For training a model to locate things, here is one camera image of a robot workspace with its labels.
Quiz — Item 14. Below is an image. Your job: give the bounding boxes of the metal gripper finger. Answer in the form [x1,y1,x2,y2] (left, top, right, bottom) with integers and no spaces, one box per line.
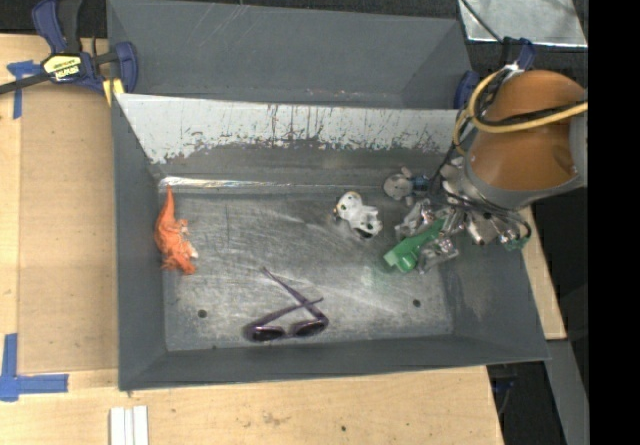
[416,232,461,276]
[394,199,443,241]

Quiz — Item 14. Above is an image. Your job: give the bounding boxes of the green plastic piece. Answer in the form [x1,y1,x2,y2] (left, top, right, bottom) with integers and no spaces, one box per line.
[382,217,447,275]

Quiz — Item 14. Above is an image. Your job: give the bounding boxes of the grey and blue toy animal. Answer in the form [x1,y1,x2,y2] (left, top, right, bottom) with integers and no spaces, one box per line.
[382,166,431,207]

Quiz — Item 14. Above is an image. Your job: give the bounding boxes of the white toy animal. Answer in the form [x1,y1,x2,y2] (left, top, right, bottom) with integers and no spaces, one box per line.
[333,190,384,241]

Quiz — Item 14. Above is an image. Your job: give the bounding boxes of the purple sunglasses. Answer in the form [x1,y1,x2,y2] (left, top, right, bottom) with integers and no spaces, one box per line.
[242,266,330,344]

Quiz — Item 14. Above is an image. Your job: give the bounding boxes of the grey metal bin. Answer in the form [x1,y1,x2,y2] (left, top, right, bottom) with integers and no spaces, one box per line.
[105,0,552,392]

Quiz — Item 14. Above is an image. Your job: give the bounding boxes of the orange toy animal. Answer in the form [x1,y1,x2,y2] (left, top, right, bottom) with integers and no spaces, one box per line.
[153,184,200,276]

